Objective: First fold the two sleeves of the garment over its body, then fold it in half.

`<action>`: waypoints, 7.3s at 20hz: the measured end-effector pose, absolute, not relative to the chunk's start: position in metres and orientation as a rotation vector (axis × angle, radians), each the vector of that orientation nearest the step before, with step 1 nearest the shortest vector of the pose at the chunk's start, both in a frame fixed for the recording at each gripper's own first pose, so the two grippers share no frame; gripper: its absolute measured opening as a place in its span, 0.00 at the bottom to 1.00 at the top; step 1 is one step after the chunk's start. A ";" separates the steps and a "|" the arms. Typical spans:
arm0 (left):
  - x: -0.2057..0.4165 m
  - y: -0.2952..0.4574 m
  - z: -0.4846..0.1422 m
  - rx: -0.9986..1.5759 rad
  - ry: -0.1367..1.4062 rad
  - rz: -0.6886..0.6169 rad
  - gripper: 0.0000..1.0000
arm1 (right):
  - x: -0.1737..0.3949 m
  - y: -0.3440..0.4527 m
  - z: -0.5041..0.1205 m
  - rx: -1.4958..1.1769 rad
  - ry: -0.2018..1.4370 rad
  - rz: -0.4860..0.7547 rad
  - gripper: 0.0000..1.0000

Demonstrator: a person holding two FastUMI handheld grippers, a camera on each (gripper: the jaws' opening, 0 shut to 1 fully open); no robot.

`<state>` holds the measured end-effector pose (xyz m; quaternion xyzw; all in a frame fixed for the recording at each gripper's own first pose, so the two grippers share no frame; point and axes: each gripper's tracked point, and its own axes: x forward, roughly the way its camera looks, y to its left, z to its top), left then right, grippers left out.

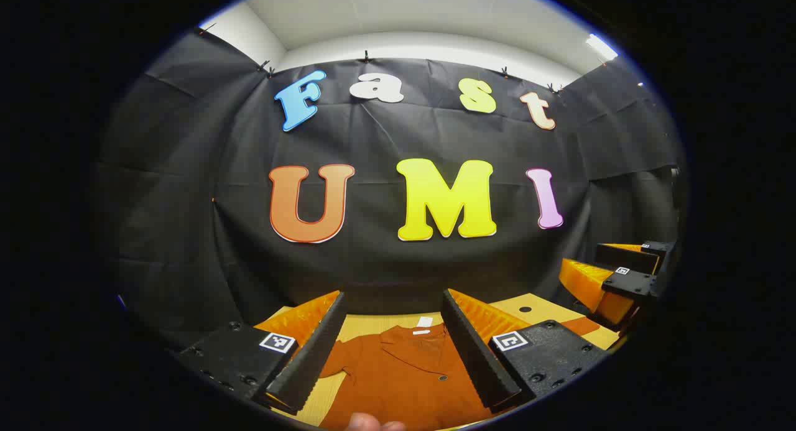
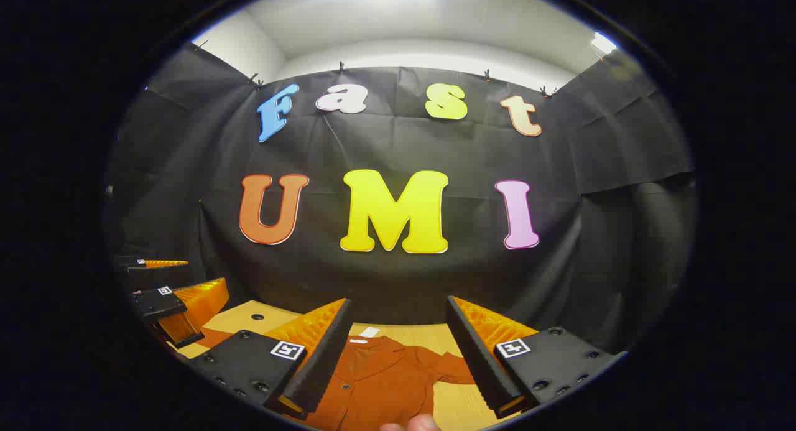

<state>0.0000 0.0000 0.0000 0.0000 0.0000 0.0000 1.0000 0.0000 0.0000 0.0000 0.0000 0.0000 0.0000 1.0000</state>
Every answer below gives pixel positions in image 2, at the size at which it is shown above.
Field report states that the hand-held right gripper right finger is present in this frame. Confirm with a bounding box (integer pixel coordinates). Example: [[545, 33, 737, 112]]
[[445, 295, 629, 419]]

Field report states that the orange knitted shirt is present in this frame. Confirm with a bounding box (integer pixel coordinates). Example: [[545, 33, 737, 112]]
[[196, 327, 479, 431]]

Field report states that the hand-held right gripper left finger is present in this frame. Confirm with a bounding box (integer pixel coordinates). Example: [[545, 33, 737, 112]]
[[188, 297, 354, 419]]

